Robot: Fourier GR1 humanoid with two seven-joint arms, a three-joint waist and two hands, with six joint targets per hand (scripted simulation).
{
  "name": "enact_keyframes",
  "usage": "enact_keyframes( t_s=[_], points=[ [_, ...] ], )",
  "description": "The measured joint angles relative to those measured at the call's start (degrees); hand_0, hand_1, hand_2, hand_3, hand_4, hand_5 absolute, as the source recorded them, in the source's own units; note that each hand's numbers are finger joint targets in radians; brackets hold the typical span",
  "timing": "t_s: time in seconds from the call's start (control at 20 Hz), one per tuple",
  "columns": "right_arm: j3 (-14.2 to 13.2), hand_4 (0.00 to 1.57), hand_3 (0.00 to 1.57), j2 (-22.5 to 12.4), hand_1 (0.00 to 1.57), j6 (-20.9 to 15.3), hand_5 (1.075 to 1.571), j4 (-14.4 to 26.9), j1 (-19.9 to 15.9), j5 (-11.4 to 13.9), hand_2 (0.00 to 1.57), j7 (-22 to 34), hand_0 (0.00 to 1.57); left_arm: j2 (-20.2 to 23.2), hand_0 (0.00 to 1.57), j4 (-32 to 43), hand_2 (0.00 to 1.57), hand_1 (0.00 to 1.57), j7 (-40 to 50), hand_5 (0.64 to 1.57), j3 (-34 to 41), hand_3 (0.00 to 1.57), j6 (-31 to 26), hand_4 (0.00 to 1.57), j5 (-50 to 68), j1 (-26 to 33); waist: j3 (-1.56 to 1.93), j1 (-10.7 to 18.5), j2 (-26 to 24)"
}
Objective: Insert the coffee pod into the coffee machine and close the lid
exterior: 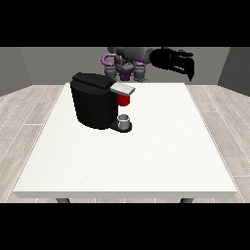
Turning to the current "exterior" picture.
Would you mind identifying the red pod holder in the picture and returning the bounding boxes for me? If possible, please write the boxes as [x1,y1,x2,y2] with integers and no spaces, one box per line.
[116,93,132,107]

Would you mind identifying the pale grey machine lid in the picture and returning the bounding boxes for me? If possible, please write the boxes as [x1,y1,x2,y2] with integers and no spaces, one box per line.
[109,81,136,97]

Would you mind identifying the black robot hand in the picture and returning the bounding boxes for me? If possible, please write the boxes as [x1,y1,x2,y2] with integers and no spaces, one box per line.
[148,48,196,82]

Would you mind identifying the grey robot trunk purple rings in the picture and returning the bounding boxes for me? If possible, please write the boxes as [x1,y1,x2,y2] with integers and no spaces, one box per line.
[101,53,150,83]

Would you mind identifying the black coffee machine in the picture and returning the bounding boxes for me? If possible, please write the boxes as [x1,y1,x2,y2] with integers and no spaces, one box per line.
[69,72,133,134]

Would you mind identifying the small grey cup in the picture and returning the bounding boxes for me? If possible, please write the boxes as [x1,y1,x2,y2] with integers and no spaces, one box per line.
[117,113,131,130]

